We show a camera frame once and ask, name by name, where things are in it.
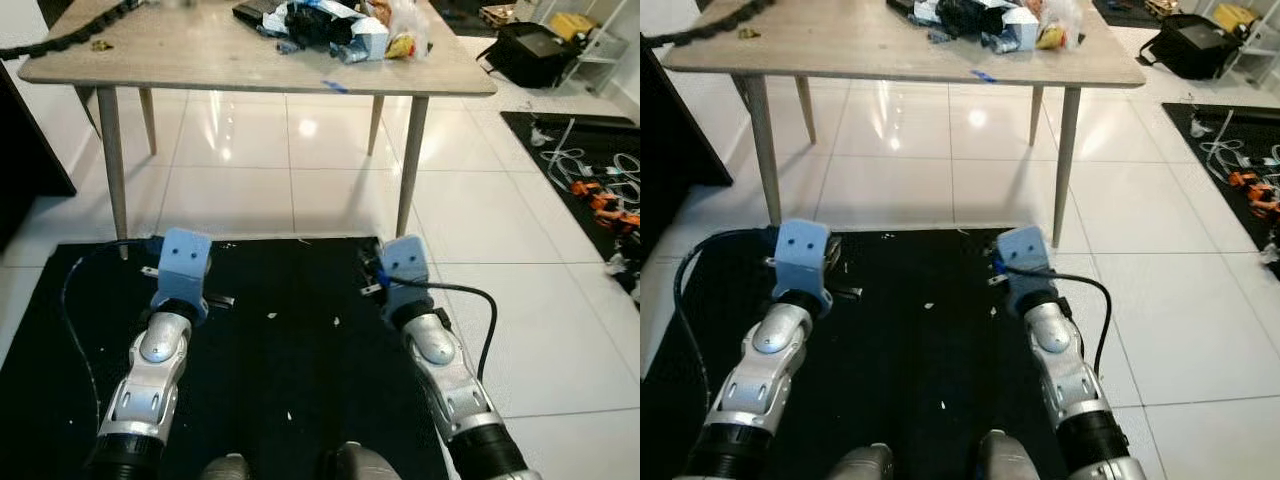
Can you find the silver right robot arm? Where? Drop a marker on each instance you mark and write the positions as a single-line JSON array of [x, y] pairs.
[[1065, 370], [445, 375]]

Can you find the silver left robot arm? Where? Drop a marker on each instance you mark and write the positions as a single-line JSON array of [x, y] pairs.
[[150, 380], [765, 370]]

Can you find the large black floor mat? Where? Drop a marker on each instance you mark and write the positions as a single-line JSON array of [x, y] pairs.
[[920, 340], [290, 340]]

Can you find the grey left robot knee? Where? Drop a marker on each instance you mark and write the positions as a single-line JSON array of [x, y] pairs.
[[862, 465], [225, 468]]

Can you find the grey robot knee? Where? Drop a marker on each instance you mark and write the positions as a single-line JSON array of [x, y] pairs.
[[225, 468], [1010, 458], [862, 465], [360, 464]]

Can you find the grey right robot knee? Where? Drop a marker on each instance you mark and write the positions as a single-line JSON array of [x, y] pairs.
[[360, 464], [1010, 458]]

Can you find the blue tape strip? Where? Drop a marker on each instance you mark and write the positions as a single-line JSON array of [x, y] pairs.
[[984, 75], [335, 86]]

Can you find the black mat with tools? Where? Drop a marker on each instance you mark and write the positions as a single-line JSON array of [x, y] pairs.
[[530, 135], [1190, 130]]

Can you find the grey wooden table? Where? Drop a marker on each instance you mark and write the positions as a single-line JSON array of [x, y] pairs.
[[200, 50], [850, 50]]

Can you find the small yellow item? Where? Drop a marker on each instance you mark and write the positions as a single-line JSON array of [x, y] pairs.
[[400, 47], [1050, 40]]

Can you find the orange black tool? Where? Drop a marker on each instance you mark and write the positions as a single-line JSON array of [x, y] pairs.
[[1255, 192], [605, 205]]

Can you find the black crumpled plastic bag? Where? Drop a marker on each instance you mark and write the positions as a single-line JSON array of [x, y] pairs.
[[970, 18], [318, 26]]

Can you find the black flat pouch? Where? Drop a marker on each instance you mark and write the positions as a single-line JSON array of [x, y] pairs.
[[903, 6], [258, 14]]

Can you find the black fabric bag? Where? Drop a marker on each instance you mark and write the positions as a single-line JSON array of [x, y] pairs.
[[530, 55], [1190, 45]]

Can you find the yellow box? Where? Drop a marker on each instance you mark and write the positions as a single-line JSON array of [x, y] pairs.
[[572, 24], [1235, 16]]

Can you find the pale left wrist camera mount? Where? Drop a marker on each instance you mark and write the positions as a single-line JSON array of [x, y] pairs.
[[185, 262], [805, 255]]

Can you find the pale wrist camera mount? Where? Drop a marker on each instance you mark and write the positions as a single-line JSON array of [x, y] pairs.
[[805, 255], [185, 262], [1025, 258], [408, 265]]

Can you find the pale right wrist camera mount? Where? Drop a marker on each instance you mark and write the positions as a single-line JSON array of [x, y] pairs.
[[408, 265], [1025, 258]]

